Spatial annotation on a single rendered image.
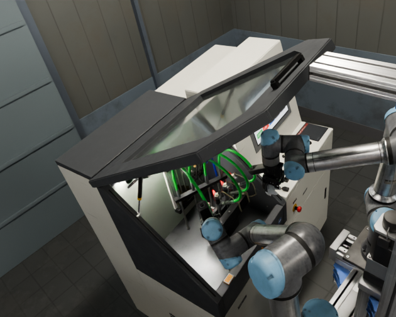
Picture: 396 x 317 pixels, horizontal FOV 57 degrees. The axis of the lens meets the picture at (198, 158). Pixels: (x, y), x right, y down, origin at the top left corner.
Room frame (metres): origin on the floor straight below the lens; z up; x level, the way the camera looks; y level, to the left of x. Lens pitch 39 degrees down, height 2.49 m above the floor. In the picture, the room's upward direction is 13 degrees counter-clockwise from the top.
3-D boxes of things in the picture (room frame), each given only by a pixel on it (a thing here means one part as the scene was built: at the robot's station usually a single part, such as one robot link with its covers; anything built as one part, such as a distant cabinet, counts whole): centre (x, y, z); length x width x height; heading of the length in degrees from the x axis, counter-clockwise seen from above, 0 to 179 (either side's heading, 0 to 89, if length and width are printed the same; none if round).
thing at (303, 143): (1.11, -0.39, 1.54); 0.11 x 0.11 x 0.08; 69
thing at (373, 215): (0.89, -0.68, 1.20); 0.13 x 0.12 x 0.14; 159
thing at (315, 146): (1.70, -0.59, 0.96); 0.70 x 0.22 x 0.03; 136
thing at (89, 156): (1.87, 0.09, 0.75); 1.40 x 0.28 x 1.50; 136
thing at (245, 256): (1.13, -0.17, 0.87); 0.62 x 0.04 x 0.16; 136
